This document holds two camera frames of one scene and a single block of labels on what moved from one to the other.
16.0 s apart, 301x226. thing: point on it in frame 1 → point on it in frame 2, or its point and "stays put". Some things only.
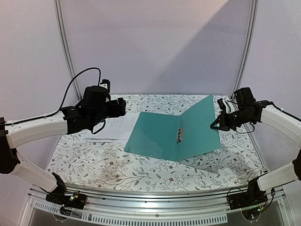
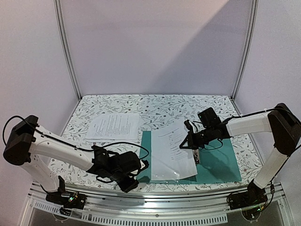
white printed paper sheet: (117, 129) → (168, 160)
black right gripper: (225, 120) → (191, 139)
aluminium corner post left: (65, 47) stays put
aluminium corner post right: (253, 18) stays put
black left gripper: (119, 107) → (128, 187)
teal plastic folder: (156, 135) → (216, 162)
